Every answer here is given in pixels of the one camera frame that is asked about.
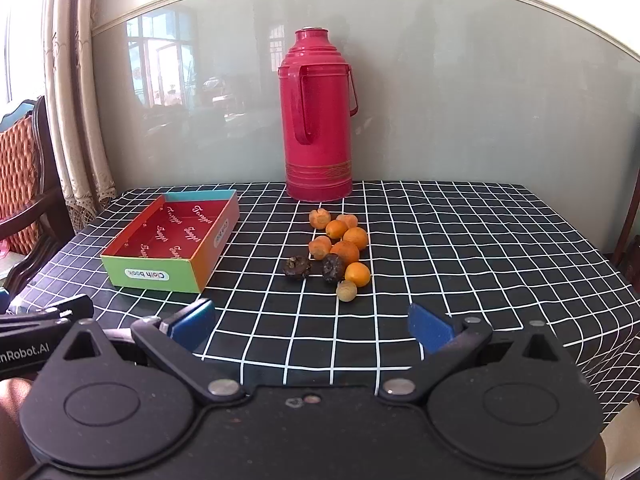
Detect colourful cardboard box tray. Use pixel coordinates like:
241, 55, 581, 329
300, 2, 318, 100
101, 190, 240, 294

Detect wooden chair orange cushion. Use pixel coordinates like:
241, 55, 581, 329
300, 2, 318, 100
1, 96, 74, 297

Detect large rough orange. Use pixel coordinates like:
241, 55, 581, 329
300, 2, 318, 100
331, 240, 360, 266

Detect orange tangerine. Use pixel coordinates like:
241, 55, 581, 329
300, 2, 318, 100
342, 226, 369, 250

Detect pale yellowish small fruit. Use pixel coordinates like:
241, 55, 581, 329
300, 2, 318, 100
336, 281, 358, 302

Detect carrot piece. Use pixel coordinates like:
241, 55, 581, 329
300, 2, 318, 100
308, 235, 332, 261
309, 208, 332, 231
336, 214, 358, 229

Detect small orange kumquat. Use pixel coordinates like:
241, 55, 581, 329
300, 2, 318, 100
324, 219, 349, 240

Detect dark mangosteen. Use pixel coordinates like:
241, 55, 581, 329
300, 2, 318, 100
283, 256, 311, 281
322, 252, 346, 284

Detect beige curtain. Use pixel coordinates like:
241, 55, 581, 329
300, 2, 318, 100
42, 0, 116, 231

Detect person's left hand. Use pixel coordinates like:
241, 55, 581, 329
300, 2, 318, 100
0, 377, 35, 480

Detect black white checked tablecloth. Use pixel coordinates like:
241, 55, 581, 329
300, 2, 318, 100
8, 180, 640, 426

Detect small orange front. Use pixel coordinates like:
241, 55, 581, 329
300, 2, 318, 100
345, 262, 371, 288

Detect red thermos flask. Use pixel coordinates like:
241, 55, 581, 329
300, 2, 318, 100
278, 27, 358, 203

